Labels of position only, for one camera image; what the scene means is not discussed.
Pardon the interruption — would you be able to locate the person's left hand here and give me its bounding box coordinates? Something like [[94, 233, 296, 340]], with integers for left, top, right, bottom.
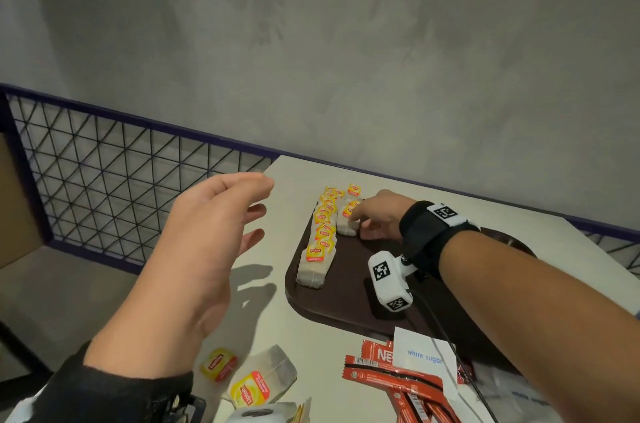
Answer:
[[82, 172, 275, 380]]

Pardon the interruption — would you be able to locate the person's right hand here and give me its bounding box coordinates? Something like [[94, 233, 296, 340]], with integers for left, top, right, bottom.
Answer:
[[348, 189, 419, 242]]

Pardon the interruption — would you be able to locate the row of tea bags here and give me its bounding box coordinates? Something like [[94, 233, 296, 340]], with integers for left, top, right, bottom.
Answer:
[[295, 185, 346, 290]]

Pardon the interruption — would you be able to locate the brown plastic tray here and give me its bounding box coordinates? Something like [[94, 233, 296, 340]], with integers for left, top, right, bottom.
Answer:
[[285, 199, 539, 374]]

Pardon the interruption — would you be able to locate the pile of tea bags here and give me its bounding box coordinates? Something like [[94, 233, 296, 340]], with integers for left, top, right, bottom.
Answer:
[[199, 343, 313, 423]]

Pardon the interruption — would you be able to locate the pile of white sugar sachets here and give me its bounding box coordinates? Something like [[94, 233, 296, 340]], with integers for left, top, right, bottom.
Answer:
[[392, 326, 566, 423]]

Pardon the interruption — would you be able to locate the pile of red coffee sticks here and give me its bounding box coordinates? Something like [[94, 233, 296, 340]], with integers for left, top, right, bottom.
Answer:
[[342, 337, 476, 423]]

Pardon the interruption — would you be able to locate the person's right forearm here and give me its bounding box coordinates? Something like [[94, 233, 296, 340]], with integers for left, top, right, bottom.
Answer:
[[439, 230, 640, 423]]

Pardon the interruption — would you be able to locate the brown cardboard box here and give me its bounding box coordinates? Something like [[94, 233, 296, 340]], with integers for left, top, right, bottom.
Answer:
[[0, 132, 43, 271]]

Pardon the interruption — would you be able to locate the black right wrist strap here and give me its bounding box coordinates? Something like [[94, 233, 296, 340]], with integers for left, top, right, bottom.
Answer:
[[399, 201, 481, 281]]

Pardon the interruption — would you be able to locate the black wrist strap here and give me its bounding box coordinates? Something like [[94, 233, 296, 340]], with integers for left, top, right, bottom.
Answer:
[[399, 201, 481, 281], [0, 341, 206, 423]]

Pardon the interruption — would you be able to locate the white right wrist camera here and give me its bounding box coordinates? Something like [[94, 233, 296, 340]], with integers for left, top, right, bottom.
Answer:
[[367, 251, 419, 312]]

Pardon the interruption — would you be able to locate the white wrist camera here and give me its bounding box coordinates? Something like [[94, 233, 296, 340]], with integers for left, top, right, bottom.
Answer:
[[367, 251, 419, 312], [225, 401, 299, 423]]

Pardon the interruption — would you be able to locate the black left wrist strap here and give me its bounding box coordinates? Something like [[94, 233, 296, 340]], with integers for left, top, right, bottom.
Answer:
[[0, 341, 206, 423]]

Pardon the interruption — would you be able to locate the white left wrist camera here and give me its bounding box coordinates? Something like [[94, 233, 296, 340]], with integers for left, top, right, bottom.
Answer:
[[225, 401, 299, 423]]

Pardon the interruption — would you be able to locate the black metal furniture frame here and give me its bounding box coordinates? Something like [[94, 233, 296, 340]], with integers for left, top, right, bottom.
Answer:
[[0, 320, 53, 388]]

